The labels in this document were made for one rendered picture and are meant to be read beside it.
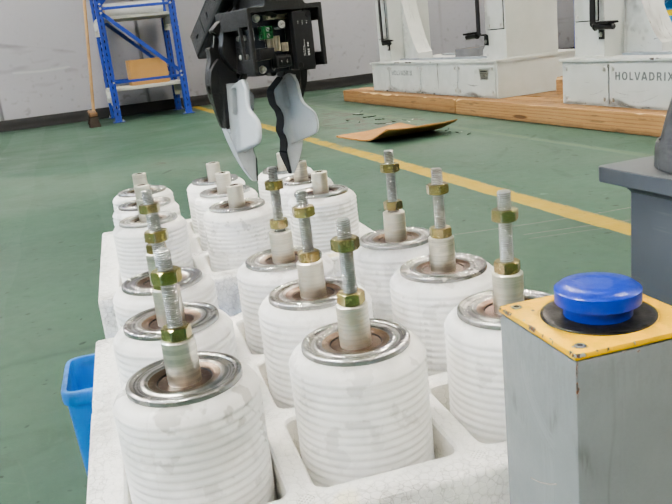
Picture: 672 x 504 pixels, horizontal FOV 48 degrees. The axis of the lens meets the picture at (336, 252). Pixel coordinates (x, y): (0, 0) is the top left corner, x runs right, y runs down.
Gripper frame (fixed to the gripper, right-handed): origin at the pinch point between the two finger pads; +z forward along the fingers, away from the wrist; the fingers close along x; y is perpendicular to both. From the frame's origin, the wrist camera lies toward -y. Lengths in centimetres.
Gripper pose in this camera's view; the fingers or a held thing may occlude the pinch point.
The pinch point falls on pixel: (267, 162)
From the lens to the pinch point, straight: 73.1
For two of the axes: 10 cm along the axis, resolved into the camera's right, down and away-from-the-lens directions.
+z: 1.1, 9.6, 2.7
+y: 5.2, 1.8, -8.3
